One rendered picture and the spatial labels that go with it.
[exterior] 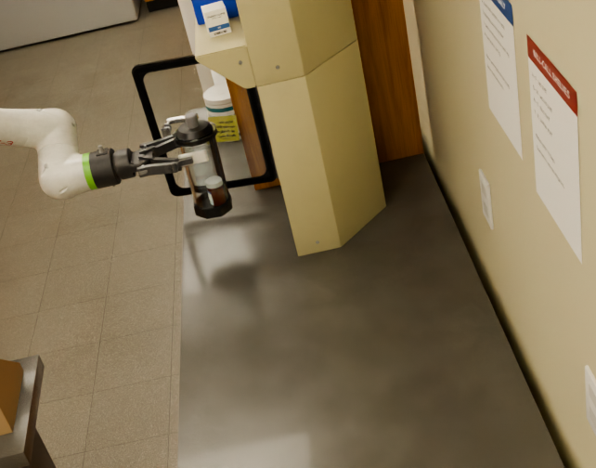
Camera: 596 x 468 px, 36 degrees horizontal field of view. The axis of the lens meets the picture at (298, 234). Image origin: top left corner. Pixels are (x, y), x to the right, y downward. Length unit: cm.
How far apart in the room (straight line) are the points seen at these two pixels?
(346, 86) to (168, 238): 228
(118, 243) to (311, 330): 246
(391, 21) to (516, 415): 111
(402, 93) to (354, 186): 37
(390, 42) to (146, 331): 182
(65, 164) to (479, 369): 110
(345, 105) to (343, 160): 13
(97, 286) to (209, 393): 224
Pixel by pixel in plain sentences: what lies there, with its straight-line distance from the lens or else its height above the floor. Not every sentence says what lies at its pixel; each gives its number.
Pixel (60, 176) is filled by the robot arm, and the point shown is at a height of 125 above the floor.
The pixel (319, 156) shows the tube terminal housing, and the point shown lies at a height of 121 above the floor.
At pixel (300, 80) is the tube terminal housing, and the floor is 140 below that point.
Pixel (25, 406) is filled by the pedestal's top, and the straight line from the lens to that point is 213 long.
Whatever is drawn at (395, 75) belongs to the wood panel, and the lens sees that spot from 249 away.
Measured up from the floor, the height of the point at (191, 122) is 130.
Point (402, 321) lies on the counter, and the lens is 202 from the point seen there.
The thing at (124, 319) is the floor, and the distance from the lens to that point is 389.
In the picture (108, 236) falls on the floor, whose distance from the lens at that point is 449.
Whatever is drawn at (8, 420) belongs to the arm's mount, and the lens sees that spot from 207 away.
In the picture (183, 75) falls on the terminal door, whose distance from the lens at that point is 239.
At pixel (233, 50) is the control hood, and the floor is 151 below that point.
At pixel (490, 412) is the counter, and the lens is 180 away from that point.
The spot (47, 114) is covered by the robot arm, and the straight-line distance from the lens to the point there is 234.
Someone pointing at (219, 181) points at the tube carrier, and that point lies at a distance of 228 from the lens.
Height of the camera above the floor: 223
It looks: 33 degrees down
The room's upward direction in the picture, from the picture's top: 14 degrees counter-clockwise
